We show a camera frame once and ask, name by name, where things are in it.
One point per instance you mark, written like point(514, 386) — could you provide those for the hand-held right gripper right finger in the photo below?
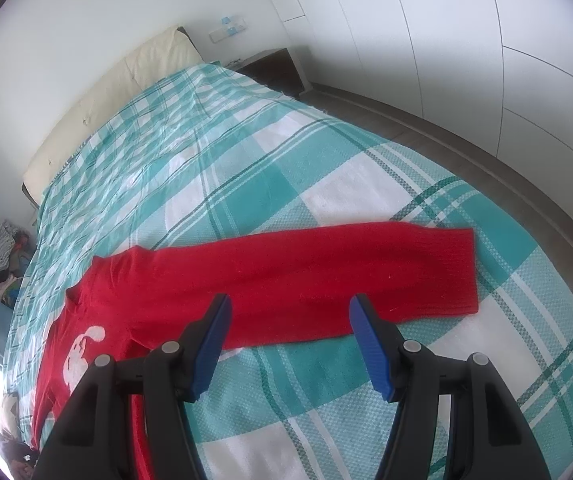
point(374, 355)

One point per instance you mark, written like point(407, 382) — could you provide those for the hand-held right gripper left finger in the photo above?
point(214, 350)

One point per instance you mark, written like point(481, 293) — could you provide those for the red knit sweater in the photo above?
point(291, 280)

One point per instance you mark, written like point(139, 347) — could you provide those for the pile of clothes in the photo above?
point(4, 255)

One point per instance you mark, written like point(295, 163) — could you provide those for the bed with teal plaid cover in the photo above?
point(266, 170)

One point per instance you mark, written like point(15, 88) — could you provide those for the beige cushion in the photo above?
point(10, 415)

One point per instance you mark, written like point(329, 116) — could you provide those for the cream padded headboard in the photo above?
point(131, 80)

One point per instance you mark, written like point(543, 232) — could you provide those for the dark wooden nightstand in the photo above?
point(276, 67)

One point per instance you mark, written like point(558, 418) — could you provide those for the white wardrobe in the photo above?
point(441, 35)

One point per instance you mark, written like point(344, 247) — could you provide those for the white wall switch panel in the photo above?
point(227, 29)

